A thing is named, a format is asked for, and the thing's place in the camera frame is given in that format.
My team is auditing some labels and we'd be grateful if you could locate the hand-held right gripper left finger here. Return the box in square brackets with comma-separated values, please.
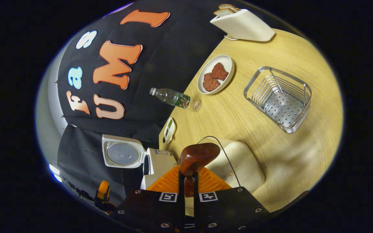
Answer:
[113, 165, 186, 233]

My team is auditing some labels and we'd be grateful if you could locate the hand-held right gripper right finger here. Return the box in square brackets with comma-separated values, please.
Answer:
[193, 166, 271, 233]

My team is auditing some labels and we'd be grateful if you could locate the white rice cooker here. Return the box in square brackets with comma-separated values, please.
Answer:
[102, 134, 178, 190]

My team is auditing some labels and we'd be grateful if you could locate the brown wooden spoon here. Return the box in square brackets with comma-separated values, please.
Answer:
[179, 142, 221, 198]

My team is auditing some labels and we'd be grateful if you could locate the metal wire chopstick holder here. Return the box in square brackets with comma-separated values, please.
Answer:
[243, 66, 312, 134]

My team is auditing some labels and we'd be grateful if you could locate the white divided bean dish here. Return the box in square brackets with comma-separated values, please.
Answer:
[163, 117, 177, 144]

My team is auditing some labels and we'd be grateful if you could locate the clear plastic water bottle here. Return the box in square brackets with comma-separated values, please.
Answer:
[149, 87, 202, 112]

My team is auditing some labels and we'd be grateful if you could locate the red meat piece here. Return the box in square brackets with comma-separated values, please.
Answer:
[203, 73, 221, 92]
[211, 62, 229, 81]

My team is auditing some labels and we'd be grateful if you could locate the black backdrop cloth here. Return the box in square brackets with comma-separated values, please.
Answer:
[57, 0, 235, 207]

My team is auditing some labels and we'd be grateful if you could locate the white round plate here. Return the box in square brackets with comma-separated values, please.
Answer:
[197, 54, 235, 95]

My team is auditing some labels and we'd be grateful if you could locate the white toaster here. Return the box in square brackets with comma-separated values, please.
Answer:
[210, 9, 276, 42]

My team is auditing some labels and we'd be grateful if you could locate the toasted bread slice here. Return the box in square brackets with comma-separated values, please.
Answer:
[213, 8, 235, 17]
[219, 4, 241, 12]

